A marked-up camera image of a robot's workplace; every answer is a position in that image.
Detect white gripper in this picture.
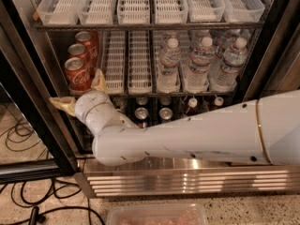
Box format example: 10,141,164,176
49,68,112,125

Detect red coke can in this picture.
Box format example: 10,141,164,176
64,57,92,91
67,43,95,78
75,31,99,67

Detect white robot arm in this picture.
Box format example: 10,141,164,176
50,70,300,166

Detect left blue pepsi can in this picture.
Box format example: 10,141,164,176
134,107,149,128

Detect blue pepsi can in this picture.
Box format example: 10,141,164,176
158,107,173,123
134,107,149,128

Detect left glass fridge door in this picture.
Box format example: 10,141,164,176
0,0,77,184

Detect right blue pepsi can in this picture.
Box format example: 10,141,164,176
158,107,173,123

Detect shelf tray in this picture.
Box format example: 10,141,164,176
37,0,80,25
77,0,116,25
117,0,150,24
187,0,225,23
154,0,188,24
223,0,264,23

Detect top shelf tray far left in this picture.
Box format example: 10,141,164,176
37,0,80,25

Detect steel fridge bottom grille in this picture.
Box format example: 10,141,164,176
74,157,300,198

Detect top shelf tray far right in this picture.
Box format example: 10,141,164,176
223,0,264,23

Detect white glide tray middle left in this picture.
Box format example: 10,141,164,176
101,31,126,95

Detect white glide tray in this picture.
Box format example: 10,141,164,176
101,31,126,95
127,31,152,94

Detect white glide tray middle centre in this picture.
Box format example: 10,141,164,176
127,31,152,94

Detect left front water bottle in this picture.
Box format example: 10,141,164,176
157,37,181,93

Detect water bottle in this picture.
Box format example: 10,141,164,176
209,37,248,93
157,37,181,93
186,37,215,93

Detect left brown tea bottle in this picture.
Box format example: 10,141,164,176
183,97,199,116

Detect brown tea bottle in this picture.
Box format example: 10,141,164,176
183,97,199,116
208,97,224,111

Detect centre front water bottle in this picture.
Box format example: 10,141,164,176
186,37,215,93

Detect clear plastic floor container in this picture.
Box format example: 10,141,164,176
106,203,208,225

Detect right brown tea bottle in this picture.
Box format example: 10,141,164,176
208,97,224,111

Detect right front water bottle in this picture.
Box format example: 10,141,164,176
209,37,248,93

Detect black floor cables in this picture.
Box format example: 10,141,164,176
0,103,107,225

